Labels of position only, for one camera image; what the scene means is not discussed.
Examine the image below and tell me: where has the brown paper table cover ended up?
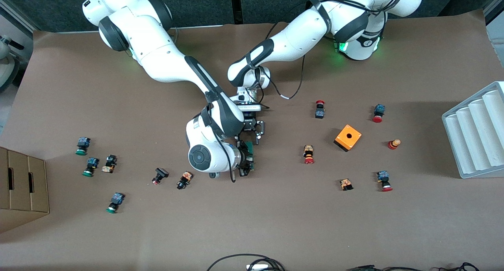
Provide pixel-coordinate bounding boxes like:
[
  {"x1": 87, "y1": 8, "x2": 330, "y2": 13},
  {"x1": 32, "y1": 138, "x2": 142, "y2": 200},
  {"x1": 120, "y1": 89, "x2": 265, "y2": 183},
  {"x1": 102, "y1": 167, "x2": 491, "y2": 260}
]
[{"x1": 0, "y1": 9, "x2": 504, "y2": 271}]

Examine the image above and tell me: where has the black push button orange block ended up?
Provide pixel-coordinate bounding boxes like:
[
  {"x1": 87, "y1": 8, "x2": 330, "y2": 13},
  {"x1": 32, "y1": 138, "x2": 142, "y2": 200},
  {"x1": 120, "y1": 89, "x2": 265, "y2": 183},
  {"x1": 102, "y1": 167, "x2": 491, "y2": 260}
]
[{"x1": 176, "y1": 171, "x2": 193, "y2": 190}]

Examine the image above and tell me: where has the black square push button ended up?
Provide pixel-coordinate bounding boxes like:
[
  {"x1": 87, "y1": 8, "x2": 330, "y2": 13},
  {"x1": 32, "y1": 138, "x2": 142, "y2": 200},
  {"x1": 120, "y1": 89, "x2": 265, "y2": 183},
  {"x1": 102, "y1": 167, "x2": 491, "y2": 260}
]
[{"x1": 152, "y1": 167, "x2": 169, "y2": 185}]

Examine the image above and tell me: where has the white stepped plastic tray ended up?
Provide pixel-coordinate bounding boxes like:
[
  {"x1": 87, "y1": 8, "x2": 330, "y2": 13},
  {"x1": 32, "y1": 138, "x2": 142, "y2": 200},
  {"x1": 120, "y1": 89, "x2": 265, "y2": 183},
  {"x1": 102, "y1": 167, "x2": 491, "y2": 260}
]
[{"x1": 442, "y1": 81, "x2": 504, "y2": 179}]

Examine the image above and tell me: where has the brown cardboard box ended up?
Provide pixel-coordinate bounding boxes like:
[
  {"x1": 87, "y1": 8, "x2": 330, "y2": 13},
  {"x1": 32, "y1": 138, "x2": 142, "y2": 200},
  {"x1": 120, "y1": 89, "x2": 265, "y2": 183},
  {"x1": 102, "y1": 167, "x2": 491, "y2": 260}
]
[{"x1": 0, "y1": 147, "x2": 50, "y2": 234}]

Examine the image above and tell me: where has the white grey floor equipment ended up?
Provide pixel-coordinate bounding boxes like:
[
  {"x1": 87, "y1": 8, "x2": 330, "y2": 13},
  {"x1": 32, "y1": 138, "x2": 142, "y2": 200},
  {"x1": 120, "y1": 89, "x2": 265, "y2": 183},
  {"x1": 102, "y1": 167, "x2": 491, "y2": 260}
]
[{"x1": 0, "y1": 35, "x2": 25, "y2": 93}]

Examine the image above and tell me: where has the grey cabinet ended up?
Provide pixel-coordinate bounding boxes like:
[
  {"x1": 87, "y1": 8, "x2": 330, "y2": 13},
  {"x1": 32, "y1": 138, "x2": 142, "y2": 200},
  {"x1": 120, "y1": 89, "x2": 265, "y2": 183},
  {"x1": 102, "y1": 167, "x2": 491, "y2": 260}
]
[{"x1": 484, "y1": 0, "x2": 504, "y2": 47}]

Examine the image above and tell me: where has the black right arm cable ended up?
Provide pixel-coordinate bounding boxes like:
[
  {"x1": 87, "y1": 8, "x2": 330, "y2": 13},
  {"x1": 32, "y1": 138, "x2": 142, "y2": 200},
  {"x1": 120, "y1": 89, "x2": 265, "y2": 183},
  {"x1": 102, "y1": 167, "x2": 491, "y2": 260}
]
[{"x1": 207, "y1": 117, "x2": 237, "y2": 183}]

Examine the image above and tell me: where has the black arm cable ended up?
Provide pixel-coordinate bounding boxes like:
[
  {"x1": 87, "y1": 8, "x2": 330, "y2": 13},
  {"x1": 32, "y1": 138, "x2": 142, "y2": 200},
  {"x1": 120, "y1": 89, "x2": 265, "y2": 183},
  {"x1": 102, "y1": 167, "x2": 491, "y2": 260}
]
[
  {"x1": 207, "y1": 117, "x2": 237, "y2": 183},
  {"x1": 260, "y1": 54, "x2": 307, "y2": 100}
]

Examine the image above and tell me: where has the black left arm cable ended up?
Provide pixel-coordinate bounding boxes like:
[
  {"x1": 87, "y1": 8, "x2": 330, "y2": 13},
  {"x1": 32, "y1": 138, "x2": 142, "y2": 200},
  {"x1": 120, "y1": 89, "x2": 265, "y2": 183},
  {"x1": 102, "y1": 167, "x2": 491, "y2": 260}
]
[{"x1": 260, "y1": 54, "x2": 307, "y2": 100}]

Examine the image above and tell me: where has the orange button enclosure box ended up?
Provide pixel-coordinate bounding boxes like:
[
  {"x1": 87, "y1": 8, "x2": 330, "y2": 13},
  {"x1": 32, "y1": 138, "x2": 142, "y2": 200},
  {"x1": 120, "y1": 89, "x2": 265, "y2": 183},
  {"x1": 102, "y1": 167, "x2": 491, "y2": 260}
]
[{"x1": 334, "y1": 124, "x2": 362, "y2": 152}]

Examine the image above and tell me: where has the black looped cable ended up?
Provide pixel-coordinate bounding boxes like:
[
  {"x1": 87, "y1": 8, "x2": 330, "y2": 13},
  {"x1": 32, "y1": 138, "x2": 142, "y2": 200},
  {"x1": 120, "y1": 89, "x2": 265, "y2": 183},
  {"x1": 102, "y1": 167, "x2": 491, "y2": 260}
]
[{"x1": 207, "y1": 254, "x2": 286, "y2": 271}]

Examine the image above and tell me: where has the black vertical post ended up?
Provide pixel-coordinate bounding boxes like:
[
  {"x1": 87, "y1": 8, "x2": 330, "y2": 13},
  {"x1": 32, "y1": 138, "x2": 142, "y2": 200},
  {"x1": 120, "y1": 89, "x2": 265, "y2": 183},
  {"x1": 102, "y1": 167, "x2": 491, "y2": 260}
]
[{"x1": 230, "y1": 0, "x2": 243, "y2": 24}]

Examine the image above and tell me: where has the black cream orange switch part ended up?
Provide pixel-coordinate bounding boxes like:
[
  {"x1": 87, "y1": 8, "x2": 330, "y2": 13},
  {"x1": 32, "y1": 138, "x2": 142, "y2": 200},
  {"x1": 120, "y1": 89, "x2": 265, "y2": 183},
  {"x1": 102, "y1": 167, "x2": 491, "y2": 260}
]
[{"x1": 101, "y1": 155, "x2": 117, "y2": 174}]

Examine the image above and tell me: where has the green push button switch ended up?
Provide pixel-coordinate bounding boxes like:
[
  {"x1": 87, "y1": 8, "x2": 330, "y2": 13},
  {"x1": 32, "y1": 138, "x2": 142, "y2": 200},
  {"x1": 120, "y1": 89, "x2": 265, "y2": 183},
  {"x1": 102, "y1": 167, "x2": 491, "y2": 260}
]
[
  {"x1": 106, "y1": 192, "x2": 125, "y2": 214},
  {"x1": 75, "y1": 137, "x2": 91, "y2": 156},
  {"x1": 82, "y1": 157, "x2": 100, "y2": 177}
]

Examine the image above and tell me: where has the black thin cable bundle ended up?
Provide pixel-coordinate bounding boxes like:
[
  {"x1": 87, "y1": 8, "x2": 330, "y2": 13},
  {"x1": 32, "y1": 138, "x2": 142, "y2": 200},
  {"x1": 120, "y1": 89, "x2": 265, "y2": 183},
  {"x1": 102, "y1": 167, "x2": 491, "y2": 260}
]
[{"x1": 346, "y1": 262, "x2": 481, "y2": 271}]

